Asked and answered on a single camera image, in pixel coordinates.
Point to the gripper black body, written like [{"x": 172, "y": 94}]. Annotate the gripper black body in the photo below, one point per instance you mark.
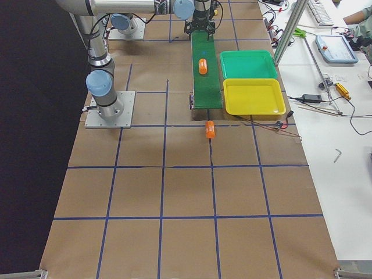
[{"x": 200, "y": 18}]

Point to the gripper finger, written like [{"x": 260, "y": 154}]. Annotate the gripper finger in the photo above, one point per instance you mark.
[
  {"x": 188, "y": 32},
  {"x": 209, "y": 32}
]

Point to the orange cylinder with white digits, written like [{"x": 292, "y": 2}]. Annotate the orange cylinder with white digits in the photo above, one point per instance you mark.
[{"x": 202, "y": 66}]

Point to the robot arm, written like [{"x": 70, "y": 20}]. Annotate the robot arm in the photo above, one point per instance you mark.
[
  {"x": 183, "y": 10},
  {"x": 87, "y": 15}
]

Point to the green plastic tray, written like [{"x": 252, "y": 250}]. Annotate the green plastic tray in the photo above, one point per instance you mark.
[{"x": 247, "y": 64}]

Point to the green conveyor belt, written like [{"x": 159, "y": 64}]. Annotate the green conveyor belt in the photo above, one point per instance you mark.
[{"x": 207, "y": 92}]

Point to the yellow plastic tray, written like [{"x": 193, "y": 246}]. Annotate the yellow plastic tray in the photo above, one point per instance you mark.
[{"x": 253, "y": 96}]

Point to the black power adapter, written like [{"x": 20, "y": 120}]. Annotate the black power adapter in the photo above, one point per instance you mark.
[{"x": 312, "y": 98}]

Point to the teach pendant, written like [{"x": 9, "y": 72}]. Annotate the teach pendant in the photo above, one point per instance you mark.
[{"x": 335, "y": 49}]

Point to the gold resistor block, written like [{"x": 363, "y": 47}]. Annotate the gold resistor block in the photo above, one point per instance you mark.
[{"x": 342, "y": 91}]

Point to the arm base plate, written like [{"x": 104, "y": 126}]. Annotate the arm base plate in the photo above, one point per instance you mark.
[
  {"x": 119, "y": 114},
  {"x": 126, "y": 29}
]

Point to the aluminium frame post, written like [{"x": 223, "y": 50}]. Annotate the aluminium frame post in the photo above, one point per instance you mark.
[{"x": 289, "y": 30}]

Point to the small circuit board with wires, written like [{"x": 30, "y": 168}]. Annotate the small circuit board with wires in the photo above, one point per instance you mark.
[{"x": 279, "y": 125}]

